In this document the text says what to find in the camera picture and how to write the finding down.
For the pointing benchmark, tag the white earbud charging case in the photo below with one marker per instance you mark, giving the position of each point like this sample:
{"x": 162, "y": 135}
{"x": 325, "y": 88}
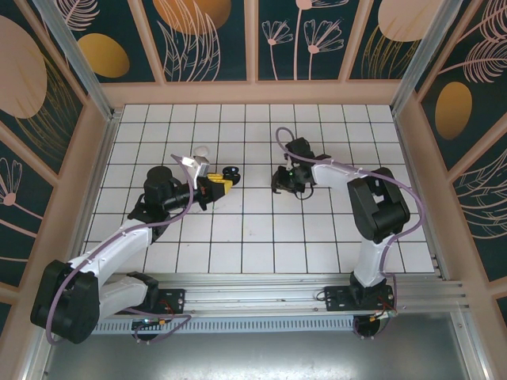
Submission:
{"x": 201, "y": 150}

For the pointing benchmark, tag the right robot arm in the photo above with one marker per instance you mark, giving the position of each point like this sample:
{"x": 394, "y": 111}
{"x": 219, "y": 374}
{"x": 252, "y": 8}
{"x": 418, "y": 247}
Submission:
{"x": 376, "y": 206}

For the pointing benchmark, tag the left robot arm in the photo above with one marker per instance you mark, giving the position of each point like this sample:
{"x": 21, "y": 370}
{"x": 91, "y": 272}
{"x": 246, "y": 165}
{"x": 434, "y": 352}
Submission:
{"x": 119, "y": 245}

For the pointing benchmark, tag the galvanised metal sheet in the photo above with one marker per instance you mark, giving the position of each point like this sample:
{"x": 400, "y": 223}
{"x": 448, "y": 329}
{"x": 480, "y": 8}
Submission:
{"x": 253, "y": 356}

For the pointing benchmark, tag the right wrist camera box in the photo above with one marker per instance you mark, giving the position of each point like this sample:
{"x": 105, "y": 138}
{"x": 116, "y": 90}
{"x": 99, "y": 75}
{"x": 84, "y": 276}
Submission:
{"x": 288, "y": 161}

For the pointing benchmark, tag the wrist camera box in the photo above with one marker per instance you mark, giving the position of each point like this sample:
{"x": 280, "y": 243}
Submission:
{"x": 288, "y": 161}
{"x": 200, "y": 168}

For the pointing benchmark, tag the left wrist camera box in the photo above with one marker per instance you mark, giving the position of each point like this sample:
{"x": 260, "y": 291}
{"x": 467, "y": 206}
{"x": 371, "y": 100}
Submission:
{"x": 200, "y": 168}

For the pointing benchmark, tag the aluminium side rail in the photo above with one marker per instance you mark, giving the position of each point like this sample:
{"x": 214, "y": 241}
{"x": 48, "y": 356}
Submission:
{"x": 104, "y": 154}

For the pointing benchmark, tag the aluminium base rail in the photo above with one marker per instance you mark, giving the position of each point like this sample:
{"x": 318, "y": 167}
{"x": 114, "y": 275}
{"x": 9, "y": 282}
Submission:
{"x": 253, "y": 291}

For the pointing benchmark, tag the aluminium corner post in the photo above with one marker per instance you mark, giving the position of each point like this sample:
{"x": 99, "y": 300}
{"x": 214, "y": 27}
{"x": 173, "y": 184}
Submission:
{"x": 83, "y": 67}
{"x": 424, "y": 59}

